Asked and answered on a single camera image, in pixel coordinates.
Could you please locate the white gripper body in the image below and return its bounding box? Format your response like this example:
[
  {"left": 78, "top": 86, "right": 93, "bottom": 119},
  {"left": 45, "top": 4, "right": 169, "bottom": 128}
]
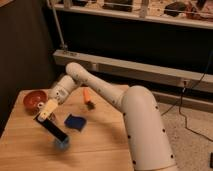
[{"left": 49, "top": 75, "right": 78, "bottom": 104}]

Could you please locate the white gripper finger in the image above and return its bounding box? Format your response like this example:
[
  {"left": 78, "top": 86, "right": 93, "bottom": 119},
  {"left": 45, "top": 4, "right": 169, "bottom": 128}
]
[{"left": 37, "top": 98, "right": 59, "bottom": 122}]

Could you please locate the black white striped eraser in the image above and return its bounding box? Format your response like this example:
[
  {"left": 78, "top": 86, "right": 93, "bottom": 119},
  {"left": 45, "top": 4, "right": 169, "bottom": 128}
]
[{"left": 34, "top": 116, "right": 68, "bottom": 142}]

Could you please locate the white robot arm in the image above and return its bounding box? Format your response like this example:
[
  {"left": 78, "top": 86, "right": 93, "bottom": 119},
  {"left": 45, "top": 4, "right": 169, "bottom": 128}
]
[{"left": 37, "top": 62, "right": 178, "bottom": 171}]

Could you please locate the orange ceramic bowl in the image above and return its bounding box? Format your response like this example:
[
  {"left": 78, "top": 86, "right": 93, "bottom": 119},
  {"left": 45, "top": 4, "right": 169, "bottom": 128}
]
[{"left": 23, "top": 90, "right": 47, "bottom": 112}]

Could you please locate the blue ceramic cup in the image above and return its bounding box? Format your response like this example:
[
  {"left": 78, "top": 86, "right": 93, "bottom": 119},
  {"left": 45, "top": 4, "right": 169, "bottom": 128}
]
[{"left": 54, "top": 137, "right": 70, "bottom": 150}]

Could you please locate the blue cloth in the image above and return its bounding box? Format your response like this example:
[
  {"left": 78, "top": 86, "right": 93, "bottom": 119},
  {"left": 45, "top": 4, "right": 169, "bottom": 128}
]
[{"left": 64, "top": 115, "right": 87, "bottom": 131}]

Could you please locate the metal rod stand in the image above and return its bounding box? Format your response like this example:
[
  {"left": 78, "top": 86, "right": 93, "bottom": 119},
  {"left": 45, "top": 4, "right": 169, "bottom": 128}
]
[{"left": 50, "top": 0, "right": 68, "bottom": 51}]

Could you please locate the shelf with clutter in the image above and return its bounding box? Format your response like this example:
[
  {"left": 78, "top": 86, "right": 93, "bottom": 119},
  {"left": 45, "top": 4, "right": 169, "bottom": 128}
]
[{"left": 46, "top": 0, "right": 213, "bottom": 30}]

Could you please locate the orange handled brush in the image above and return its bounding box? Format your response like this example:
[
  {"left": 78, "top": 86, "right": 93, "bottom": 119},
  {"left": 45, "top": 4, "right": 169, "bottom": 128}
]
[{"left": 83, "top": 87, "right": 95, "bottom": 110}]

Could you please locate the black cable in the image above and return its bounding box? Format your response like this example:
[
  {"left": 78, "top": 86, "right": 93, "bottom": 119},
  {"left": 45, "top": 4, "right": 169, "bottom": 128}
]
[{"left": 161, "top": 49, "right": 213, "bottom": 143}]

